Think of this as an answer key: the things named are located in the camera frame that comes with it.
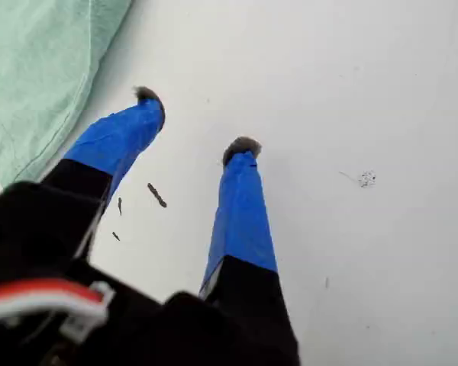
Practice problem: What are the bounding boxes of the green t-shirt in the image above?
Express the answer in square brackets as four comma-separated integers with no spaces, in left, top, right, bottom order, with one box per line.
[0,0,133,188]

